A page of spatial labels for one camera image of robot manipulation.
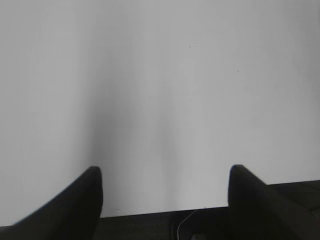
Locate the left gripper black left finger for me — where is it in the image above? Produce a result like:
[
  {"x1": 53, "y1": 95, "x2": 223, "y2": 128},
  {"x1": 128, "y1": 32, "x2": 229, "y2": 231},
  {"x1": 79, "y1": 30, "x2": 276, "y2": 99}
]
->
[{"x1": 0, "y1": 166, "x2": 103, "y2": 240}]

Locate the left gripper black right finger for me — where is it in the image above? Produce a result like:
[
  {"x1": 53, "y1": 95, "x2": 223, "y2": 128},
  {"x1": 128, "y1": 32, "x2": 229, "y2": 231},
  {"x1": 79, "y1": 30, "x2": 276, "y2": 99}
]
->
[{"x1": 228, "y1": 164, "x2": 320, "y2": 240}]

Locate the thin white wire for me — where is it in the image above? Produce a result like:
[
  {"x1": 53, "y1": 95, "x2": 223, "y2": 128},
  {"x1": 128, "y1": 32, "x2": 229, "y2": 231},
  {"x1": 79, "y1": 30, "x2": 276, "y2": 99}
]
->
[{"x1": 176, "y1": 210, "x2": 198, "y2": 240}]

